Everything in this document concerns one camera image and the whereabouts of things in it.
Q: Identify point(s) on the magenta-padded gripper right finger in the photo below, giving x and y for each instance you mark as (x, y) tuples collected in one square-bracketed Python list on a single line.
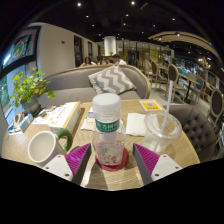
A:
[(146, 160)]

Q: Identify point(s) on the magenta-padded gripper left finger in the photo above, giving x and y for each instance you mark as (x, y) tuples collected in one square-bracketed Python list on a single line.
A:
[(77, 160)]

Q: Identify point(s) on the clear plastic water bottle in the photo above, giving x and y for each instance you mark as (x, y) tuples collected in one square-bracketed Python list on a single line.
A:
[(108, 150)]

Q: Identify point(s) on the clear plastic cup with straw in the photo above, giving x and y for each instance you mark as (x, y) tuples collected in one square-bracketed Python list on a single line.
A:
[(160, 133)]

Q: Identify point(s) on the flat round red coaster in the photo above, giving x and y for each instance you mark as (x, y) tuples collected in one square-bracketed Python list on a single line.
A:
[(113, 168)]

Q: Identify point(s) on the white paper napkin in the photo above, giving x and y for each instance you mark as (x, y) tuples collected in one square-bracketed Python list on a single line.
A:
[(136, 124)]

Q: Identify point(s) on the white box with orange edge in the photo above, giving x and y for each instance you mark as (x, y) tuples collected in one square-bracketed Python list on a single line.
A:
[(65, 116)]

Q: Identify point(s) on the white and blue packet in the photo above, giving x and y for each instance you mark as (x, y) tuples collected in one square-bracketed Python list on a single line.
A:
[(91, 112)]

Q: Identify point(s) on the white printed leaflet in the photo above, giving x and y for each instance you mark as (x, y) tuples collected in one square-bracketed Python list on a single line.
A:
[(43, 118)]

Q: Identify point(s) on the yellow square card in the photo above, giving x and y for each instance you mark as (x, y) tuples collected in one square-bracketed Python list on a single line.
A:
[(151, 105)]

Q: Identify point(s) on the grey tufted armchair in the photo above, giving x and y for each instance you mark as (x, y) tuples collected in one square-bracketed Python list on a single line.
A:
[(196, 130)]

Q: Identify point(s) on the small light blue box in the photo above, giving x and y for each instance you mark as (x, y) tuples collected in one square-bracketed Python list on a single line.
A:
[(26, 122)]

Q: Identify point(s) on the grey curved sofa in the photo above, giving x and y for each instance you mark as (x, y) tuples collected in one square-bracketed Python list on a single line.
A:
[(66, 83)]

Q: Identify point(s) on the grey chevron cushion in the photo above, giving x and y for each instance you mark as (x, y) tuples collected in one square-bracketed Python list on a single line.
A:
[(111, 80)]

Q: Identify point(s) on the group of wooden chairs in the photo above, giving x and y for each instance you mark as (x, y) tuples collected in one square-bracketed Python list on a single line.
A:
[(173, 76)]

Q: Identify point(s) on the green potted plant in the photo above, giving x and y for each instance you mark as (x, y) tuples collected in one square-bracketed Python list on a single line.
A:
[(28, 86)]

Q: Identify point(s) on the person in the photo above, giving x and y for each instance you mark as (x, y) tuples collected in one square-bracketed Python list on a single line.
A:
[(87, 62), (119, 60)]

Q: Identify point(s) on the white round column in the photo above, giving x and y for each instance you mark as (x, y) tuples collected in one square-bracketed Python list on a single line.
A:
[(110, 46)]

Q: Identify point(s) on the dark-framed decorated window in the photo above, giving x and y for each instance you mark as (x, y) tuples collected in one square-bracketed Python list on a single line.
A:
[(18, 48)]

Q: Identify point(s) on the group of ceiling lights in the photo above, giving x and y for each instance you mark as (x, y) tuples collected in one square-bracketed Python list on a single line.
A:
[(132, 3)]

